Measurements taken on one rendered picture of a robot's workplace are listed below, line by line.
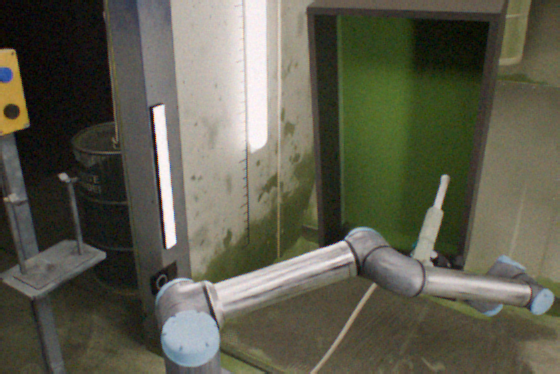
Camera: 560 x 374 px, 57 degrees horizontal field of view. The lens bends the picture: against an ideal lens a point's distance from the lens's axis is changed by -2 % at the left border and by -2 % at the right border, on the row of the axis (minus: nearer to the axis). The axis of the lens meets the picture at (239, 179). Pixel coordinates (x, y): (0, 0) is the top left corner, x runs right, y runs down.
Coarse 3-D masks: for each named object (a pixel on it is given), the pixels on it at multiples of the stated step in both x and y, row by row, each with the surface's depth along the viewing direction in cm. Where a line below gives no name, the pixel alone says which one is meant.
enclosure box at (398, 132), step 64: (320, 0) 178; (384, 0) 169; (448, 0) 162; (320, 64) 195; (384, 64) 209; (448, 64) 196; (320, 128) 207; (384, 128) 225; (448, 128) 210; (320, 192) 216; (384, 192) 243; (448, 192) 227; (448, 256) 235
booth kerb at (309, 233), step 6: (306, 228) 337; (312, 228) 334; (306, 234) 338; (312, 234) 336; (306, 240) 340; (312, 240) 337; (318, 240) 334; (468, 270) 283; (558, 300) 260; (552, 306) 263; (558, 306) 261; (546, 312) 265; (552, 312) 264; (558, 312) 262
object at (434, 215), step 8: (448, 176) 197; (440, 192) 192; (440, 200) 190; (432, 208) 186; (440, 208) 188; (432, 216) 184; (440, 216) 185; (424, 224) 184; (432, 224) 182; (440, 224) 183; (424, 232) 179; (432, 232) 180; (424, 240) 177; (432, 240) 178; (416, 248) 177; (424, 248) 175; (432, 248) 177; (408, 256) 182; (416, 256) 173; (424, 256) 173; (424, 264) 169
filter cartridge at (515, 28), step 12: (516, 0) 248; (528, 0) 251; (516, 12) 250; (528, 12) 256; (516, 24) 253; (504, 36) 255; (516, 36) 255; (504, 48) 257; (516, 48) 259; (504, 60) 258; (516, 60) 261
